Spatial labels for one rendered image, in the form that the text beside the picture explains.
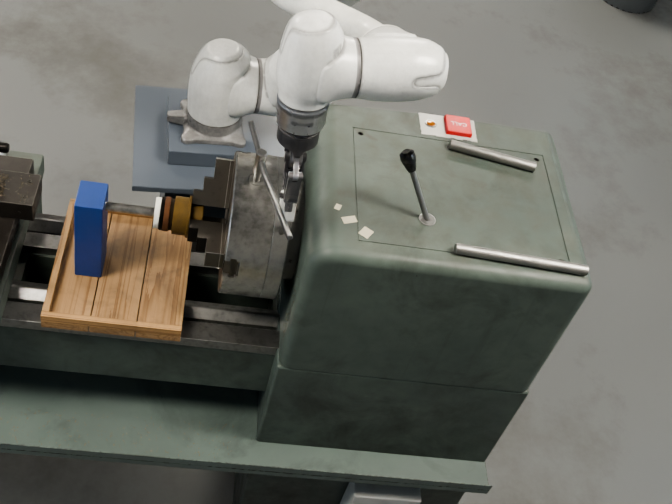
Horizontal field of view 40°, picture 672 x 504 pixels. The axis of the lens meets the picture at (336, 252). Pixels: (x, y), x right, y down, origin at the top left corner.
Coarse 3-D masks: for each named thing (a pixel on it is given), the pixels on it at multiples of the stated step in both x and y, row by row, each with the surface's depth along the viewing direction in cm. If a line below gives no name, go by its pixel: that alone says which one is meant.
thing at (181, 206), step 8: (168, 200) 197; (176, 200) 196; (184, 200) 197; (168, 208) 195; (176, 208) 195; (184, 208) 196; (192, 208) 197; (200, 208) 198; (160, 216) 195; (168, 216) 195; (176, 216) 195; (184, 216) 195; (192, 216) 197; (200, 216) 197; (160, 224) 196; (168, 224) 196; (176, 224) 196; (184, 224) 196; (176, 232) 198; (184, 232) 197
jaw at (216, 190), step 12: (216, 168) 197; (228, 168) 197; (204, 180) 197; (216, 180) 197; (228, 180) 198; (204, 192) 197; (216, 192) 198; (228, 192) 198; (204, 204) 198; (216, 204) 198; (228, 204) 199
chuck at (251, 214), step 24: (240, 168) 190; (240, 192) 187; (264, 192) 188; (240, 216) 186; (264, 216) 187; (240, 240) 186; (264, 240) 187; (240, 264) 189; (264, 264) 189; (240, 288) 194
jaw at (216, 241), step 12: (192, 228) 194; (204, 228) 195; (216, 228) 195; (192, 240) 196; (204, 240) 192; (216, 240) 192; (216, 252) 189; (204, 264) 191; (216, 264) 191; (228, 264) 189
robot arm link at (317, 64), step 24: (288, 24) 147; (312, 24) 144; (336, 24) 146; (288, 48) 146; (312, 48) 144; (336, 48) 146; (360, 48) 150; (288, 72) 148; (312, 72) 147; (336, 72) 148; (360, 72) 149; (288, 96) 152; (312, 96) 151; (336, 96) 152
